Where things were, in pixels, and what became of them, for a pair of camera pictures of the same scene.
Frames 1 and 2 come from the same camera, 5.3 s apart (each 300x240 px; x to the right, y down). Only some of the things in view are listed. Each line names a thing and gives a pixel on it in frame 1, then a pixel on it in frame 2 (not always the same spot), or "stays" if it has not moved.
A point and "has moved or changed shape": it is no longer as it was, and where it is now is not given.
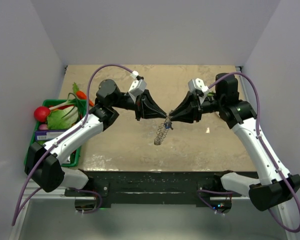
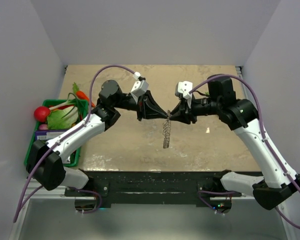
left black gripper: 146,108 stays
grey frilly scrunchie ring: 163,129 has moved or changed shape
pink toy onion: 43,127 stays
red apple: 41,113 stays
